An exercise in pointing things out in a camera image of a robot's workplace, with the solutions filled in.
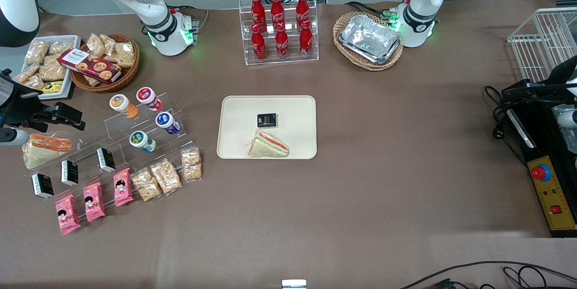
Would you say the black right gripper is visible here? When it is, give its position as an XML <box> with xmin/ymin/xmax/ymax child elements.
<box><xmin>0</xmin><ymin>70</ymin><xmax>86</xmax><ymax>133</ymax></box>

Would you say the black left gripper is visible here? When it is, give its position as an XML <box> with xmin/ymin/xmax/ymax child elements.
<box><xmin>503</xmin><ymin>55</ymin><xmax>577</xmax><ymax>102</ymax></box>

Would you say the green gum bottle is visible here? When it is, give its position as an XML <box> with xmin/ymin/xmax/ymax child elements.
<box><xmin>129</xmin><ymin>130</ymin><xmax>157</xmax><ymax>153</ymax></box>

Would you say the white rectangular tray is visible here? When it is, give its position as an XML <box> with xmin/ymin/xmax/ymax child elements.
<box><xmin>14</xmin><ymin>35</ymin><xmax>82</xmax><ymax>100</ymax></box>

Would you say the orange gum bottle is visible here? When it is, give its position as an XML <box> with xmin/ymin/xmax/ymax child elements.
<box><xmin>110</xmin><ymin>94</ymin><xmax>139</xmax><ymax>119</ymax></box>

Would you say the red gum bottle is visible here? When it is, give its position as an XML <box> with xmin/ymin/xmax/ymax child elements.
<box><xmin>136</xmin><ymin>87</ymin><xmax>162</xmax><ymax>111</ymax></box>

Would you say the blue gum bottle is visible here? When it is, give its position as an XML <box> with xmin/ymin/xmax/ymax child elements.
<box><xmin>156</xmin><ymin>112</ymin><xmax>181</xmax><ymax>135</ymax></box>

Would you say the aluminium foil tray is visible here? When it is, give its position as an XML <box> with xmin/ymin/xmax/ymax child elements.
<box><xmin>339</xmin><ymin>14</ymin><xmax>402</xmax><ymax>60</ymax></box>
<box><xmin>339</xmin><ymin>39</ymin><xmax>403</xmax><ymax>65</ymax></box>

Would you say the beige plastic tray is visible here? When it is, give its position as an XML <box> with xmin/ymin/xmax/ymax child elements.
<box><xmin>217</xmin><ymin>95</ymin><xmax>317</xmax><ymax>160</ymax></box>

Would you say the wrapped triangle sandwich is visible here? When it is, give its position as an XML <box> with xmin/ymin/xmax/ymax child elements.
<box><xmin>23</xmin><ymin>133</ymin><xmax>73</xmax><ymax>170</ymax></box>
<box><xmin>247</xmin><ymin>130</ymin><xmax>289</xmax><ymax>158</ymax></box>

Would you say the small black box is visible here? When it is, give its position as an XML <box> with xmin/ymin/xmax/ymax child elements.
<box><xmin>32</xmin><ymin>173</ymin><xmax>55</xmax><ymax>200</ymax></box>
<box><xmin>61</xmin><ymin>159</ymin><xmax>79</xmax><ymax>187</ymax></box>
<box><xmin>96</xmin><ymin>147</ymin><xmax>116</xmax><ymax>173</ymax></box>

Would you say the clear acrylic stepped stand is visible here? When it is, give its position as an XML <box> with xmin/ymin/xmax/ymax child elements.
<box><xmin>26</xmin><ymin>92</ymin><xmax>199</xmax><ymax>199</ymax></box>

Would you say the red cookie box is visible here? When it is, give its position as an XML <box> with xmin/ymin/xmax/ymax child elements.
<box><xmin>57</xmin><ymin>49</ymin><xmax>122</xmax><ymax>84</ymax></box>

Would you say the red emergency stop button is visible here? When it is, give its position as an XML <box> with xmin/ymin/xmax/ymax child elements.
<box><xmin>531</xmin><ymin>164</ymin><xmax>551</xmax><ymax>182</ymax></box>

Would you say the round dark wicker basket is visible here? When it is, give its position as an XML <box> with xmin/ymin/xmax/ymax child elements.
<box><xmin>70</xmin><ymin>33</ymin><xmax>140</xmax><ymax>93</ymax></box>

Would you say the pink snack pack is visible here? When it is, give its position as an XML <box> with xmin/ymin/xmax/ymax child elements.
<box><xmin>113</xmin><ymin>168</ymin><xmax>134</xmax><ymax>207</ymax></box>
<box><xmin>55</xmin><ymin>194</ymin><xmax>82</xmax><ymax>235</ymax></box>
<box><xmin>83</xmin><ymin>182</ymin><xmax>106</xmax><ymax>222</ymax></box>

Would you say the black yellow control box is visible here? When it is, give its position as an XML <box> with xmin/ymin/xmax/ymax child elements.
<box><xmin>504</xmin><ymin>79</ymin><xmax>577</xmax><ymax>238</ymax></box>

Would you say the clear cracker pack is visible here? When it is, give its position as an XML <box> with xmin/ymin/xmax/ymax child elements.
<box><xmin>150</xmin><ymin>158</ymin><xmax>183</xmax><ymax>196</ymax></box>
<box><xmin>131</xmin><ymin>168</ymin><xmax>162</xmax><ymax>202</ymax></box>
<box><xmin>181</xmin><ymin>147</ymin><xmax>203</xmax><ymax>182</ymax></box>

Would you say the oval light wicker basket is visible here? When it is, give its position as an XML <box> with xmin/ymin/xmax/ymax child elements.
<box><xmin>333</xmin><ymin>11</ymin><xmax>404</xmax><ymax>71</ymax></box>

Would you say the red cola bottle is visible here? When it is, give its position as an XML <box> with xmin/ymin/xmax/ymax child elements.
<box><xmin>299</xmin><ymin>19</ymin><xmax>313</xmax><ymax>57</ymax></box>
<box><xmin>296</xmin><ymin>0</ymin><xmax>310</xmax><ymax>26</ymax></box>
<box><xmin>251</xmin><ymin>24</ymin><xmax>267</xmax><ymax>62</ymax></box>
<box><xmin>251</xmin><ymin>0</ymin><xmax>266</xmax><ymax>32</ymax></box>
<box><xmin>275</xmin><ymin>22</ymin><xmax>290</xmax><ymax>59</ymax></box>
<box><xmin>270</xmin><ymin>0</ymin><xmax>284</xmax><ymax>28</ymax></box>

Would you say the clear acrylic bottle rack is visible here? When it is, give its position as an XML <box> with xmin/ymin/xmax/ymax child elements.
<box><xmin>239</xmin><ymin>0</ymin><xmax>319</xmax><ymax>66</ymax></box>

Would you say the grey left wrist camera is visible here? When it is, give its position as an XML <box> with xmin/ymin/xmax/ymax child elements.
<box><xmin>557</xmin><ymin>108</ymin><xmax>577</xmax><ymax>128</ymax></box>

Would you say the black coiled cable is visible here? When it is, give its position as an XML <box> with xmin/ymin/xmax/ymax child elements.
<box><xmin>484</xmin><ymin>85</ymin><xmax>529</xmax><ymax>167</ymax></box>

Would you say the white wire basket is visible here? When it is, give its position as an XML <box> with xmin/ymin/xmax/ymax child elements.
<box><xmin>507</xmin><ymin>7</ymin><xmax>577</xmax><ymax>84</ymax></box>

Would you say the grey base cable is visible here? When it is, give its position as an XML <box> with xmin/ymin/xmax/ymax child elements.
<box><xmin>178</xmin><ymin>6</ymin><xmax>210</xmax><ymax>33</ymax></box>

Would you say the long black cable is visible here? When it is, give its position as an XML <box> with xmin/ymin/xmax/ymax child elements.
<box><xmin>399</xmin><ymin>261</ymin><xmax>577</xmax><ymax>289</ymax></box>

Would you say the looped black cable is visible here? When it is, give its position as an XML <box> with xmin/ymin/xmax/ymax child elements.
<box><xmin>503</xmin><ymin>266</ymin><xmax>548</xmax><ymax>289</ymax></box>

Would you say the black base cable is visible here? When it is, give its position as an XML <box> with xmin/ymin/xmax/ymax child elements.
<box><xmin>345</xmin><ymin>1</ymin><xmax>394</xmax><ymax>21</ymax></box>

